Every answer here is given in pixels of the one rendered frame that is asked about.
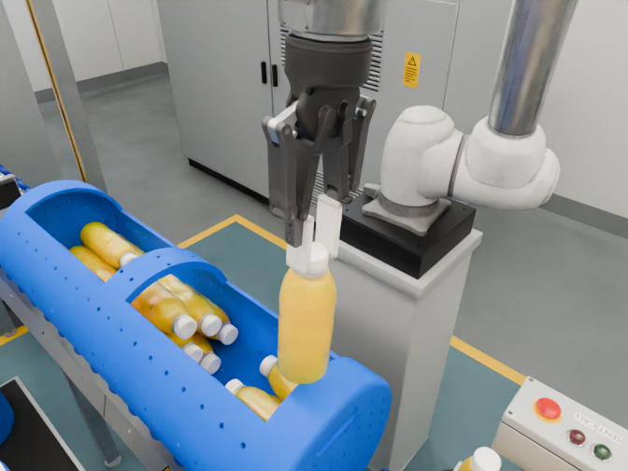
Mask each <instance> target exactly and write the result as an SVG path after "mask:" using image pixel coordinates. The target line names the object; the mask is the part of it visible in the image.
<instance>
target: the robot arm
mask: <svg viewBox="0 0 628 471"><path fill-rule="evenodd" d="M387 3H388V0H278V22H279V23H280V24H281V25H282V26H284V27H286V28H289V29H292V30H291V31H290V32H288V34H287V35H286V36H285V56H284V73H285V75H286V77H287V79H288V81H289V82H290V86H291V88H290V92H289V96H288V98H287V101H286V105H285V107H286V109H285V110H284V111H282V112H281V113H280V114H279V115H278V116H277V117H276V118H275V119H274V118H271V117H269V116H266V117H264V118H263V121H262V128H263V131H264V135H265V138H266V141H267V157H268V187H269V210H270V212H271V213H273V214H275V215H277V216H279V217H280V218H282V219H283V220H285V238H284V239H285V242H286V243H287V255H286V265H288V266H289V267H291V268H292V269H294V270H296V271H297V272H299V273H300V274H302V275H304V276H306V275H308V274H309V268H310V257H311V247H312V237H313V226H314V218H313V217H312V216H310V215H308V212H309V208H310V203H311V198H312V194H313V189H314V185H315V180H316V176H317V171H318V166H319V161H320V157H321V155H322V170H323V187H324V193H325V194H327V196H326V195H324V194H321V195H319V196H318V207H317V221H316V236H315V242H317V243H321V244H323V245H324V246H325V247H326V248H327V249H328V251H329V257H330V258H332V259H335V258H337V253H338V243H339V233H340V224H341V222H342V215H343V206H344V203H345V204H347V205H350V204H351V203H352V201H353V199H354V197H353V196H351V195H349V192H350V191H353V192H356V191H357V190H358V188H359V185H360V179H361V174H362V168H363V162H364V152H365V146H366V140H367V135H368V129H369V123H370V121H371V118H372V116H373V113H374V110H375V108H376V104H377V101H376V100H375V99H373V98H370V97H366V96H363V95H360V89H359V86H362V85H364V84H365V83H366V82H367V81H368V79H369V74H370V66H371V59H372V51H373V45H374V43H373V41H371V40H372V39H371V38H370V37H369V36H370V35H375V34H377V33H379V32H380V31H381V30H382V29H383V27H384V23H385V16H386V9H387ZM577 5H578V0H516V1H515V5H514V8H513V13H512V17H511V21H510V25H509V29H508V33H507V40H506V44H505V48H504V52H503V56H502V61H501V64H500V68H499V72H498V77H497V81H496V84H495V88H494V93H493V97H492V103H491V108H490V112H489V116H487V117H485V118H484V119H482V120H481V121H479V122H478V123H477V124H476V126H475V128H474V130H473V132H472V134H471V135H465V134H463V133H461V132H460V131H458V130H456V129H454V122H453V120H452V119H451V118H450V116H449V115H448V114H447V113H445V112H443V111H442V110H440V109H439V108H437V107H430V106H415V107H409V108H407V109H406V110H404V111H403V113H402V114H401V115H400V116H399V117H398V119H397V120H396V122H395V124H394V125H393V127H392V129H391V131H390V132H389V134H388V136H387V139H386V142H385V146H384V151H383V155H382V162H381V171H380V185H377V184H371V183H366V184H365V185H364V193H366V194H367V195H369V196H370V197H372V198H374V200H373V201H372V202H371V203H369V204H366V205H364V206H363V210H362V212H363V214H364V215H367V216H372V217H376V218H378V219H381V220H383V221H387V222H389V223H392V224H394V225H397V226H399V227H402V228H405V229H407V230H408V231H410V232H412V233H413V234H415V235H417V236H425V235H426V234H427V230H428V228H429V227H430V226H431V225H432V224H433V223H434V222H435V221H436V220H437V219H438V218H439V217H440V215H441V214H442V213H443V212H445V211H446V210H449V209H450V206H451V202H450V201H449V200H446V199H442V198H441V197H451V198H455V199H458V200H461V201H464V202H466V203H470V204H474V205H478V206H483V207H491V208H497V209H504V210H524V209H531V208H535V207H539V206H540V205H543V204H545V203H547V202H548V201H549V199H550V197H551V195H552V193H553V191H554V189H555V187H556V184H557V181H558V178H559V175H560V166H559V162H558V159H557V157H556V156H555V154H554V153H553V152H552V150H549V149H545V146H546V136H545V133H544V131H543V130H542V128H541V126H540V125H539V124H538V121H539V118H540V115H541V112H542V109H543V106H544V103H545V100H546V97H547V94H548V91H549V88H550V84H551V81H552V78H553V75H554V72H555V69H556V66H557V63H558V61H559V57H560V54H561V51H562V48H563V45H564V41H565V38H566V35H567V32H568V29H569V27H570V25H571V22H572V20H573V17H574V14H575V11H576V8H577ZM357 118H358V119H357ZM309 140H310V141H309ZM314 142H315V143H314ZM349 175H350V178H349Z"/></svg>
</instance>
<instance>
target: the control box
mask: <svg viewBox="0 0 628 471"><path fill-rule="evenodd" d="M540 398H549V399H552V400H553V401H555V402H556V403H557V404H558V405H559V406H560V408H561V411H562V412H561V415H560V417H558V418H556V419H550V418H547V417H545V416H543V415H542V414H541V413H540V412H539V411H538V410H537V408H536V402H537V400H538V399H540ZM577 413H578V414H579V415H578V414H577ZM581 416H582V417H584V418H583V420H581V419H582V417H581ZM577 417H578V418H577ZM585 419H586V422H587V421H589V422H587V423H585ZM591 421H592V422H594V423H595V425H596V426H595V425H594V423H592V422H591ZM590 425H591V426H590ZM592 426H595V427H592ZM601 428H603V429H602V431H601V432H600V430H601ZM573 429H578V430H580V431H581V432H583V434H584V435H585V436H586V440H585V442H584V443H583V444H577V443H575V442H573V441H572V440H571V439H570V437H569V433H570V431H572V430H573ZM598 430H599V431H598ZM605 430H607V432H606V433H605ZM602 432H603V433H602ZM610 433H612V434H611V435H610ZM613 434H614V435H613ZM609 435H610V437H609ZM614 436H616V439H613V438H615V437H614ZM611 437H612V438H611ZM618 438H619V439H618ZM617 440H618V441H620V442H618V441H617ZM597 444H604V445H606V446H608V447H609V448H610V450H611V456H610V458H609V459H606V460H605V459H601V458H600V457H598V456H597V455H596V454H595V452H594V450H593V448H594V446H595V445H597ZM492 449H493V450H495V451H496V452H498V453H499V454H501V455H502V456H504V457H505V458H507V459H508V460H510V461H511V462H512V463H514V464H515V465H517V466H518V467H520V468H521V469H523V470H524V471H628V430H626V429H624V428H622V427H620V426H619V425H618V424H616V423H614V422H612V421H610V420H608V419H606V418H604V417H602V416H601V415H599V414H597V413H595V412H593V411H592V410H590V409H588V408H586V407H584V406H583V405H581V404H579V403H577V402H575V401H574V400H572V399H570V398H568V397H566V396H565V395H563V394H561V393H559V392H556V391H555V390H553V389H552V388H550V387H548V386H547V385H545V384H543V383H541V382H539V381H538V380H536V379H534V378H531V377H529V376H528V377H527V378H526V380H525V381H524V382H523V383H522V385H521V387H520V389H519V390H518V392H517V393H516V395H515V396H514V398H513V399H512V401H511V403H510V404H509V406H508V407H507V409H506V411H505V412H504V414H503V417H502V420H501V421H500V424H499V427H498V429H497V432H496V434H495V437H494V440H493V442H492Z"/></svg>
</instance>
